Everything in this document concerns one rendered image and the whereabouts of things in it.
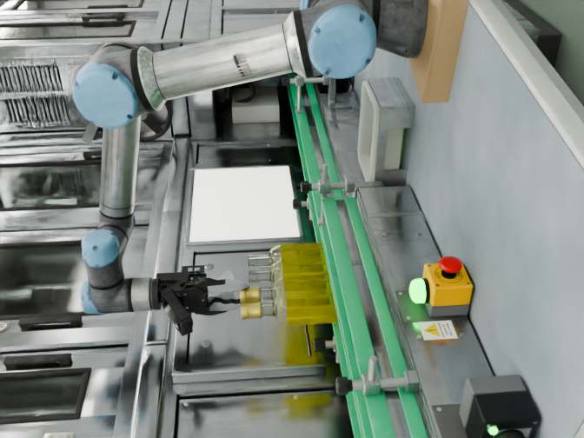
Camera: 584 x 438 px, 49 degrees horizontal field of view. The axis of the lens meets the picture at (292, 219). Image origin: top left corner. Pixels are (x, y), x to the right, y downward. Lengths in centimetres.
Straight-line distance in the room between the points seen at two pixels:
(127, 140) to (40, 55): 101
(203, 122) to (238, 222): 59
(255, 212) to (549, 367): 118
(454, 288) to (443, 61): 41
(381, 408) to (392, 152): 69
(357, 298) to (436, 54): 47
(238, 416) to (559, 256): 79
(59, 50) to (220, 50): 124
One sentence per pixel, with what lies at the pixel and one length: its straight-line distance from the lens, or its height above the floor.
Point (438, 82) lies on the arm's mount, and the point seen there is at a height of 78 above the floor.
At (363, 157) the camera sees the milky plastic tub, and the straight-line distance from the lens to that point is 170.
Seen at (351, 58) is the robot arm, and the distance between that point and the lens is 112.
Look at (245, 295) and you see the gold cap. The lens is 143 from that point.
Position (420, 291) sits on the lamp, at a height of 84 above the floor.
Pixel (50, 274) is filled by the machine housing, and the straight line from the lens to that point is 188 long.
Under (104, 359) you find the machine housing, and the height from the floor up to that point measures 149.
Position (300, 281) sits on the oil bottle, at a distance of 143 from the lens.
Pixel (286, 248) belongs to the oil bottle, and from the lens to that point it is 152.
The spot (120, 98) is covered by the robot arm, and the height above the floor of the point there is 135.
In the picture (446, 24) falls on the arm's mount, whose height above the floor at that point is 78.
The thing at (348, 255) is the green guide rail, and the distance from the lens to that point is 133.
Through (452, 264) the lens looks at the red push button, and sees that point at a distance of 114.
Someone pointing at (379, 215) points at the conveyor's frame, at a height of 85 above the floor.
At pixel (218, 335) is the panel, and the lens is 153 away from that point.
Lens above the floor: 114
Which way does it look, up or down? 4 degrees down
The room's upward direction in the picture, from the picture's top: 93 degrees counter-clockwise
